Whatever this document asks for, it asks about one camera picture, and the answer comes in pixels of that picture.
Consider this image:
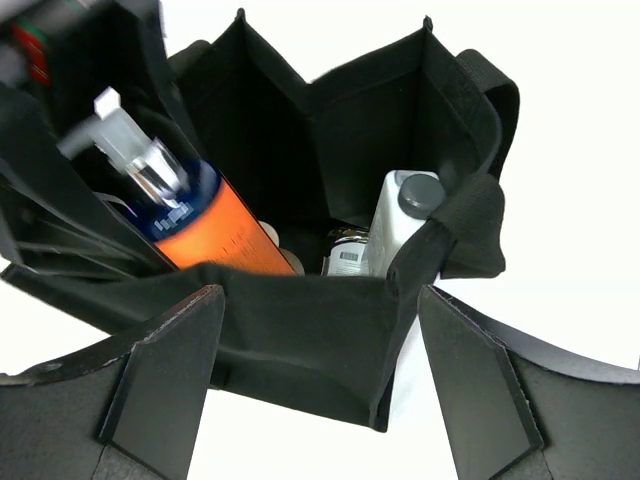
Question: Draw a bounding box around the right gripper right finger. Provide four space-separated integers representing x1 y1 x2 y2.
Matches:
418 286 639 479

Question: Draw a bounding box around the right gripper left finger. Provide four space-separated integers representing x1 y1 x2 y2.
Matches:
1 285 225 479

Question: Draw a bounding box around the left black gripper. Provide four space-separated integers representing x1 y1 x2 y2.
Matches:
1 1 180 280

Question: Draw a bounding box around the orange bottle blue pump top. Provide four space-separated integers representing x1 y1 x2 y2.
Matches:
57 107 296 275

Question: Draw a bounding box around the white bottle grey cap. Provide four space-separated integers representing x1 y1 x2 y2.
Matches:
363 170 446 277

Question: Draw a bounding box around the black canvas bag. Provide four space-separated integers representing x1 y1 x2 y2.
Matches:
2 14 519 432

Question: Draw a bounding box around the beige pump bottle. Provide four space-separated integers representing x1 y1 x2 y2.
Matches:
259 221 305 275

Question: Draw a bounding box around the clear yellow soap bottle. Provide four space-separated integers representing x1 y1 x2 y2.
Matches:
321 226 369 276

